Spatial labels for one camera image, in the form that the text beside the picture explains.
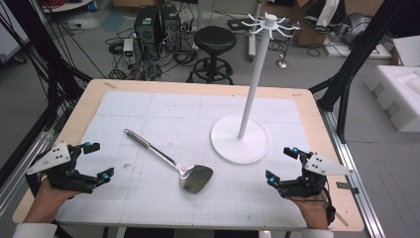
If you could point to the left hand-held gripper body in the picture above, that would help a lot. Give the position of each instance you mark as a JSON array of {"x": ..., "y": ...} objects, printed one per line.
[{"x": 56, "y": 172}]

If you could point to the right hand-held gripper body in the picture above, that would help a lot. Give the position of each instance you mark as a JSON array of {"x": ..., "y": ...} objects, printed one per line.
[{"x": 317, "y": 168}]

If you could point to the stainless steel spatula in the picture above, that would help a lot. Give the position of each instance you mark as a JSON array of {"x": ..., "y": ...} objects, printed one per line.
[{"x": 194, "y": 178}]

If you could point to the person's left hand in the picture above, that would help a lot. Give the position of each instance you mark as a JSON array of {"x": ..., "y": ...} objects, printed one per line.
[{"x": 43, "y": 205}]

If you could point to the person's right hand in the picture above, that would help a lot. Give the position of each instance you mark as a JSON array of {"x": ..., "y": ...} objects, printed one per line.
[{"x": 312, "y": 211}]

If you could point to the grey tape piece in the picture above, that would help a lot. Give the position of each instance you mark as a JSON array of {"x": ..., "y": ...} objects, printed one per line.
[{"x": 346, "y": 186}]

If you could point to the white utensil rack stand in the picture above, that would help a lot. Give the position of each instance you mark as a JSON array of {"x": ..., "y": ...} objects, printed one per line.
[{"x": 241, "y": 145}]

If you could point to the beige tape strip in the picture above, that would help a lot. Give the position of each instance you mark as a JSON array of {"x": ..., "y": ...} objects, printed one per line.
[{"x": 110, "y": 85}]

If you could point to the white grid mat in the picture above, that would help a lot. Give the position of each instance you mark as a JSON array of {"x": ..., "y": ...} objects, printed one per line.
[{"x": 165, "y": 109}]

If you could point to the thin metal stand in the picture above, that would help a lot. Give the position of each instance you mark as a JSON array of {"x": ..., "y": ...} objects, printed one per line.
[{"x": 283, "y": 61}]

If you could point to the large white foam packaging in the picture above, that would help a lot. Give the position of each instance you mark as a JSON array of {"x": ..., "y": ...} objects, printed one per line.
[{"x": 396, "y": 99}]

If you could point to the small grey electronic box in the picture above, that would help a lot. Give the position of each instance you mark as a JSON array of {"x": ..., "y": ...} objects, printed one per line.
[{"x": 128, "y": 46}]

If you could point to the cardboard box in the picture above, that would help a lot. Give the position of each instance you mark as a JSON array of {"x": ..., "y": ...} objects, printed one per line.
[{"x": 307, "y": 36}]

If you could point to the white cabinet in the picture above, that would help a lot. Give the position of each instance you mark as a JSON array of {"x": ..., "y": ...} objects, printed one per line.
[{"x": 10, "y": 39}]

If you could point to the large black computer tower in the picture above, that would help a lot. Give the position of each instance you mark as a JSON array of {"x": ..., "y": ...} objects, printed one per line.
[{"x": 145, "y": 24}]

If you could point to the black round stool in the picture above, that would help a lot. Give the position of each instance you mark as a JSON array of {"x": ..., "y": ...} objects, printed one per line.
[{"x": 214, "y": 39}]

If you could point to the black flat device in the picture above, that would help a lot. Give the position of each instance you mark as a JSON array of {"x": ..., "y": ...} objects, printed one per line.
[{"x": 236, "y": 23}]

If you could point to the grey round appliance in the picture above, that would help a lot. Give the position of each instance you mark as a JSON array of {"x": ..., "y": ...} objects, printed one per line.
[{"x": 358, "y": 24}]

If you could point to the black and white cloth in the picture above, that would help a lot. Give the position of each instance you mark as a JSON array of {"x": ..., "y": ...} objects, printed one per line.
[{"x": 325, "y": 13}]

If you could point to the white round table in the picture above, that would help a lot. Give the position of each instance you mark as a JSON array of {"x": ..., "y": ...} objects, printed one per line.
[{"x": 64, "y": 5}]

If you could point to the slim black computer tower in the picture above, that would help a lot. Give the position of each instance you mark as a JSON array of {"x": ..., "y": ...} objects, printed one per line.
[{"x": 170, "y": 23}]

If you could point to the white foam block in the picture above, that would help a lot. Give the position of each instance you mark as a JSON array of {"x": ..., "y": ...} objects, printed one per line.
[{"x": 408, "y": 49}]

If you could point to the aluminium rail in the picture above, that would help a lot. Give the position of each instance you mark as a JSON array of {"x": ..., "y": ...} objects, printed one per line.
[
  {"x": 360, "y": 195},
  {"x": 20, "y": 172}
]

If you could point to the white upright post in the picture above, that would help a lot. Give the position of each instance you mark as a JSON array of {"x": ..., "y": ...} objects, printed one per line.
[{"x": 252, "y": 46}]

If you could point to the black metal frame strut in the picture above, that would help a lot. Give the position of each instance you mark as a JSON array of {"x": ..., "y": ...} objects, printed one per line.
[{"x": 369, "y": 43}]

